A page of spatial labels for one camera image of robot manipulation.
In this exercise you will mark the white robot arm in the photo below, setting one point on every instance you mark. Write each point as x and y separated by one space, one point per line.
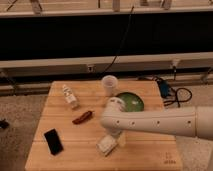
186 121

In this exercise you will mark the black smartphone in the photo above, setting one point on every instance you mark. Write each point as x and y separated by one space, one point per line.
53 141

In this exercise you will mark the blue power adapter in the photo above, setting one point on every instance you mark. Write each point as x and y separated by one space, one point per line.
164 88

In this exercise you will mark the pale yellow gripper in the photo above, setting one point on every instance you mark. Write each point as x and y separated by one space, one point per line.
121 140

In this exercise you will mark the small white bottle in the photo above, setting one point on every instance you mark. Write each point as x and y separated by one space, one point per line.
70 96

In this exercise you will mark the green bowl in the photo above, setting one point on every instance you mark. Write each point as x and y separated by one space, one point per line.
133 103

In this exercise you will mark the brown sausage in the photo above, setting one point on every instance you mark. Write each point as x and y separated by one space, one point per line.
85 116

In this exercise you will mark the black object on floor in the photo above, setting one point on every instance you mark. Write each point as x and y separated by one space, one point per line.
4 124

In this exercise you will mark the white plastic cup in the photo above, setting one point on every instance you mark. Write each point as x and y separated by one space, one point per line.
109 83

